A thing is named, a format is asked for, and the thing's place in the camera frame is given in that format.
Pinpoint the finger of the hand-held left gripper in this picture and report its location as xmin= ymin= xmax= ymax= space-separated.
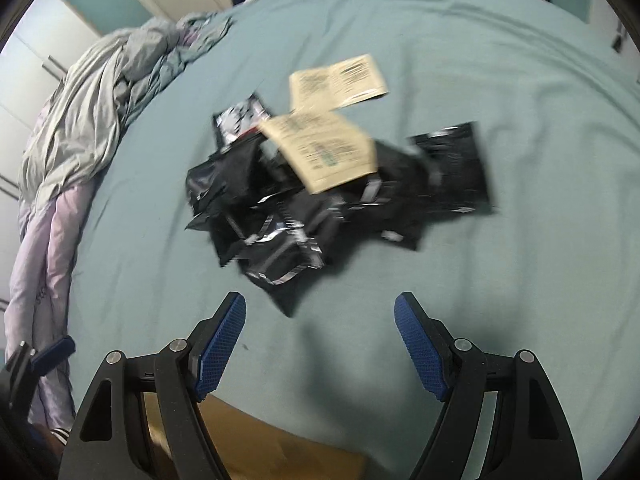
xmin=31 ymin=336 xmax=77 ymax=376

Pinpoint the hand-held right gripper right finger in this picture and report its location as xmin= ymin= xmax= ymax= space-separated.
xmin=394 ymin=291 xmax=583 ymax=480

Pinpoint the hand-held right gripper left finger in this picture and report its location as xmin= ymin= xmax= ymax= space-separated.
xmin=59 ymin=291 xmax=247 ymax=480

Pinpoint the brown cardboard box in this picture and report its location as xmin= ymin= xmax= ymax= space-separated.
xmin=142 ymin=392 xmax=368 ymax=480

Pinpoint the pile of black snack packets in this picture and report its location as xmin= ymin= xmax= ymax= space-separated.
xmin=184 ymin=121 xmax=498 ymax=318

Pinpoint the beige printed packet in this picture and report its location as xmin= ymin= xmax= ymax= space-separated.
xmin=257 ymin=111 xmax=377 ymax=195
xmin=289 ymin=54 xmax=389 ymax=113

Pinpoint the black and white patterned packet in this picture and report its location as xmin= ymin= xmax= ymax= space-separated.
xmin=212 ymin=92 xmax=273 ymax=148

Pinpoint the person's left forearm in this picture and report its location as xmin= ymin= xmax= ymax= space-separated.
xmin=15 ymin=422 xmax=72 ymax=480

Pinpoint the bed with teal sheet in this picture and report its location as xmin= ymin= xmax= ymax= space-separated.
xmin=65 ymin=0 xmax=640 ymax=453

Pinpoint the grey and lilac duvet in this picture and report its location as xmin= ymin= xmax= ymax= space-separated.
xmin=5 ymin=12 xmax=236 ymax=431

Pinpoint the white wardrobe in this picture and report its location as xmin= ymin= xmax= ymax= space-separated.
xmin=0 ymin=0 xmax=101 ymax=311

